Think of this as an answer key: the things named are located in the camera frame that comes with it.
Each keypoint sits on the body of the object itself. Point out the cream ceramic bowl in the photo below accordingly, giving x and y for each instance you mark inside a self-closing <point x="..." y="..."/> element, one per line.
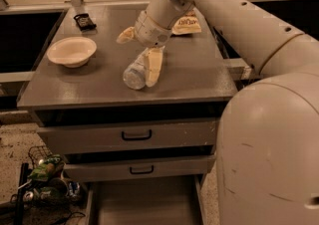
<point x="73" y="52"/>

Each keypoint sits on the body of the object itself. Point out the grey top drawer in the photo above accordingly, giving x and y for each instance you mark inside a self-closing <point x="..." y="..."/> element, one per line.
<point x="129" y="136"/>

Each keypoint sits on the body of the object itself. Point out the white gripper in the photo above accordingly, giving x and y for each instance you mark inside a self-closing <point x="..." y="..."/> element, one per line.
<point x="151" y="34"/>

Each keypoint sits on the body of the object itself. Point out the small black snack packet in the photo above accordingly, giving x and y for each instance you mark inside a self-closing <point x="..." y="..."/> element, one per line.
<point x="84" y="22"/>

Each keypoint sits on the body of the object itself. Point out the grey middle drawer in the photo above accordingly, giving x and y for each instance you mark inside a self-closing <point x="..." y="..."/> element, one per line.
<point x="143" y="168"/>

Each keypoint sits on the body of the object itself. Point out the grey drawer cabinet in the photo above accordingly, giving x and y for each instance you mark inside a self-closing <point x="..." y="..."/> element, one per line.
<point x="193" y="84"/>

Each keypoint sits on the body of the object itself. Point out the grey open bottom drawer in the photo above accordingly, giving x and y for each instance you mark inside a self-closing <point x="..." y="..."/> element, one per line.
<point x="150" y="201"/>

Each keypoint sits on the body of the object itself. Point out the green chip bag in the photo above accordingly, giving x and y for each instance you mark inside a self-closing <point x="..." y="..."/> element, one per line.
<point x="52" y="165"/>

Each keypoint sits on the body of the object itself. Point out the clear plastic water bottle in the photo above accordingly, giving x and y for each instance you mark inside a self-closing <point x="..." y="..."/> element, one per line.
<point x="134" y="75"/>

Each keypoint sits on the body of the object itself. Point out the brown and yellow snack bag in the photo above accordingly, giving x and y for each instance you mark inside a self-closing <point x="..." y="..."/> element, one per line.
<point x="187" y="24"/>

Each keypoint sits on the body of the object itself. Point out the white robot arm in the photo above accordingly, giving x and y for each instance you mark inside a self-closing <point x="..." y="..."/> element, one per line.
<point x="267" y="154"/>

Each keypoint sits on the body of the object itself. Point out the soda can in basket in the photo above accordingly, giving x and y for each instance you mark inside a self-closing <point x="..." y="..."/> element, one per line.
<point x="74" y="190"/>

